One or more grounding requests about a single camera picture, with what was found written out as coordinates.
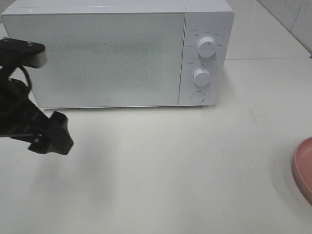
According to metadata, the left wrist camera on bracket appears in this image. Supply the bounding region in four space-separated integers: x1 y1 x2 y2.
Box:
0 38 47 69

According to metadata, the white microwave door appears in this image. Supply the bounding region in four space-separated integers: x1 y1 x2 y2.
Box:
2 13 185 108

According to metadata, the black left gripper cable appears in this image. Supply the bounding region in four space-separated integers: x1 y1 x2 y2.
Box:
7 65 33 95

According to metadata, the white microwave oven body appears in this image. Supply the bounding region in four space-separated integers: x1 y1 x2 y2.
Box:
1 0 234 108

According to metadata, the white round knob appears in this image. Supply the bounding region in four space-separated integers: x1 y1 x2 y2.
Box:
193 68 211 86
195 35 217 58

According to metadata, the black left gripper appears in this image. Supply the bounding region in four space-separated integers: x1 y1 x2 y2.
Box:
0 65 74 155

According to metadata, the round white door button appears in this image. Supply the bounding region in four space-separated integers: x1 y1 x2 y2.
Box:
190 91 205 103

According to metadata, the pink round plate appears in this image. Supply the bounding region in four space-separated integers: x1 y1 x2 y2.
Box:
292 137 312 205

